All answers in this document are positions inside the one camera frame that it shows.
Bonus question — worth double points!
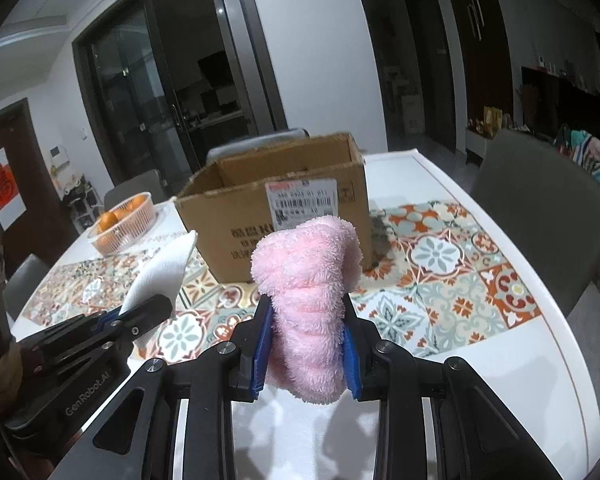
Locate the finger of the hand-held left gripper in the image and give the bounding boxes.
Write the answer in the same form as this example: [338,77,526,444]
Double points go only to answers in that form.
[19,309,125,357]
[39,294,174,377]

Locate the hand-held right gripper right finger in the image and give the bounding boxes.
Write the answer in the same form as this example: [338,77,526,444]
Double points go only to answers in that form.
[342,291,564,480]

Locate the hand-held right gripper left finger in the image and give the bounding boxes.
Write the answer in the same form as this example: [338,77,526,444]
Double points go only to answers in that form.
[47,296,274,480]

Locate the white paper sheet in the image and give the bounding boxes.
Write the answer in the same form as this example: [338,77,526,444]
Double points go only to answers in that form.
[120,230,199,356]

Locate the pink towel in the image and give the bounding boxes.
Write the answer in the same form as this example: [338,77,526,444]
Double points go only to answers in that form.
[250,215,362,405]

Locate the cardboard box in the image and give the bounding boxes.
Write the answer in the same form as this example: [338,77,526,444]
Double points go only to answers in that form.
[174,132,373,285]

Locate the person's left hand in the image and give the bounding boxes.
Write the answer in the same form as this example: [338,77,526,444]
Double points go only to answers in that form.
[0,345,23,413]

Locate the grey chair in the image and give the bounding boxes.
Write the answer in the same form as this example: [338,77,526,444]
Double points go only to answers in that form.
[207,127,311,167]
[470,129,600,313]
[104,169,167,209]
[2,254,52,322]

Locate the white basket of oranges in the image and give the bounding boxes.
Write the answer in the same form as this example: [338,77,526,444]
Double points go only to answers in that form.
[87,191,157,256]

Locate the patterned tablecloth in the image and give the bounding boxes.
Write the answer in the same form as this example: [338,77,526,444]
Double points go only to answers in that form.
[22,152,600,480]

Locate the shoe rack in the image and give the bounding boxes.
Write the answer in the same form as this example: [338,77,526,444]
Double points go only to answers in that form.
[62,175,106,234]

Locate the red door poster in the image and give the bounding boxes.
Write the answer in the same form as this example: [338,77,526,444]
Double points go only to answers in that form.
[0,147,28,227]

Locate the glass sliding door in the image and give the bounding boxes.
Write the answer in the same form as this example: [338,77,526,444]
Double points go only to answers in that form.
[77,0,261,173]

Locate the dark doorway door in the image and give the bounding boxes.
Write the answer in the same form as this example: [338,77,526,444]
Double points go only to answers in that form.
[405,0,457,155]

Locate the hanging colourful clothes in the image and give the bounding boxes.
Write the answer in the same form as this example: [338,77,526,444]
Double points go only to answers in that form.
[554,124,600,192]

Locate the dark wardrobe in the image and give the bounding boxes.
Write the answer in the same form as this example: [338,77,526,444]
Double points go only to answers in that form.
[440,0,515,157]

